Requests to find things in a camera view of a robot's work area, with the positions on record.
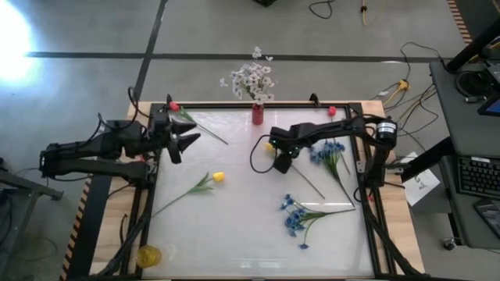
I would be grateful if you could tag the red vase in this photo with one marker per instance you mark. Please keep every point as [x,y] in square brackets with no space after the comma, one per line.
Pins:
[258,116]

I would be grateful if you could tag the black panel with striped edge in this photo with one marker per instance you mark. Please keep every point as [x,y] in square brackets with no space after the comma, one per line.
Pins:
[90,234]

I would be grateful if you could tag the black diagonal bar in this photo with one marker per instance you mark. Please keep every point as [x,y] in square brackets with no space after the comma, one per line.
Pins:
[429,158]

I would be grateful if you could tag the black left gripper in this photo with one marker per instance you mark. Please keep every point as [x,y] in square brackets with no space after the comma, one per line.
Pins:
[160,130]

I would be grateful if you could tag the grey desk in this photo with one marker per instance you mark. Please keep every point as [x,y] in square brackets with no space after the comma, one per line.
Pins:
[468,132]

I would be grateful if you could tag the black laptop with blue screen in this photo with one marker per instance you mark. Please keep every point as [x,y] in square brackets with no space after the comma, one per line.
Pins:
[493,106]

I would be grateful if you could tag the black diagonal frame post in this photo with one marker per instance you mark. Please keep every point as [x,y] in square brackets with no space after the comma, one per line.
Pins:
[472,47]

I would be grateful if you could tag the grey metal stand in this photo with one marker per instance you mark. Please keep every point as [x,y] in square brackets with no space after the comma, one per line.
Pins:
[23,187]

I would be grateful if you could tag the yellow flower with leaves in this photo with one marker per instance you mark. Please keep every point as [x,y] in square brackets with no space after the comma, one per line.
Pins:
[218,176]

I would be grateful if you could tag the black caster wheel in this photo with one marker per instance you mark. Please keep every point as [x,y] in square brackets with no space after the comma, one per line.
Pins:
[450,244]

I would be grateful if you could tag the white artificial flower bunch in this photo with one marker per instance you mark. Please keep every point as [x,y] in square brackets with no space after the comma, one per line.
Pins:
[250,82]

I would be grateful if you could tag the orange black striped tape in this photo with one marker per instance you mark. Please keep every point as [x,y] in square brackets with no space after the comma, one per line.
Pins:
[459,21]

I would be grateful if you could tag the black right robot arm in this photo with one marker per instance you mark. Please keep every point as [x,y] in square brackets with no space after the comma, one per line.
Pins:
[340,126]

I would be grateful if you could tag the black floor object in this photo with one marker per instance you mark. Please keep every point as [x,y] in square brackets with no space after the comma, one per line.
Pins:
[265,2]

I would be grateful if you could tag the blue artificial flower bunch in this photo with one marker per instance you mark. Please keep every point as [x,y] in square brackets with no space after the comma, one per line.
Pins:
[297,220]
[330,150]

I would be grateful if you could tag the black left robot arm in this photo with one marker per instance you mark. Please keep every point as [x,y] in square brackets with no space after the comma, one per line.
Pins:
[78,150]

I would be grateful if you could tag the black frame clip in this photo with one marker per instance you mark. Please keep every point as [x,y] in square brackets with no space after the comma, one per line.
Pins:
[168,98]
[313,98]

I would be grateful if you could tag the yellow flower without leaves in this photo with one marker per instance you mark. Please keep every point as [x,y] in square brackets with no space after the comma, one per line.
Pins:
[269,148]

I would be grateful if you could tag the black aluminium table frame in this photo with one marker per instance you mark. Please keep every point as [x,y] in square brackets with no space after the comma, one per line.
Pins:
[218,104]

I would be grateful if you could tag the black flat device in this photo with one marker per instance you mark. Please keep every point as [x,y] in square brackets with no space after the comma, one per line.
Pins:
[490,216]

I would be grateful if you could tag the black keyboard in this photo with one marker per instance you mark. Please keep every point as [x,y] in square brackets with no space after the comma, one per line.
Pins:
[478,177]

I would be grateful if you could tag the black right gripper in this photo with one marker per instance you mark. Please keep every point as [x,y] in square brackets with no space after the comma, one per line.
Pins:
[289,140]

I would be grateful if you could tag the white paper sheet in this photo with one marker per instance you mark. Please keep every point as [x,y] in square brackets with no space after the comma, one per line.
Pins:
[422,187]

